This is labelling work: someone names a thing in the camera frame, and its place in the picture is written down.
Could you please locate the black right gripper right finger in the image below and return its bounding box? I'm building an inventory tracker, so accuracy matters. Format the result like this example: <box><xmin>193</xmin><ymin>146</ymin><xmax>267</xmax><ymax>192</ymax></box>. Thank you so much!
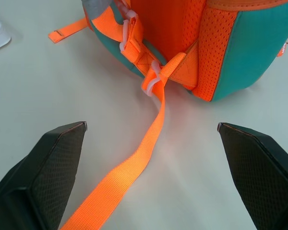
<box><xmin>216</xmin><ymin>122</ymin><xmax>288</xmax><ymax>230</ymax></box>

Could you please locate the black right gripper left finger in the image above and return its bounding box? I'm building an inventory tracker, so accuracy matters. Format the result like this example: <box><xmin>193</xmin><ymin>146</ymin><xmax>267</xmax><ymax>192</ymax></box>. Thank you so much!
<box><xmin>0</xmin><ymin>121</ymin><xmax>88</xmax><ymax>230</ymax></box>

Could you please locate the orange and teal backpack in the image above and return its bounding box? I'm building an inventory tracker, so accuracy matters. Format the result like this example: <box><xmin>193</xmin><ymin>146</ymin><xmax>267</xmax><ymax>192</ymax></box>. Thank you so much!
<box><xmin>48</xmin><ymin>0</ymin><xmax>288</xmax><ymax>230</ymax></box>

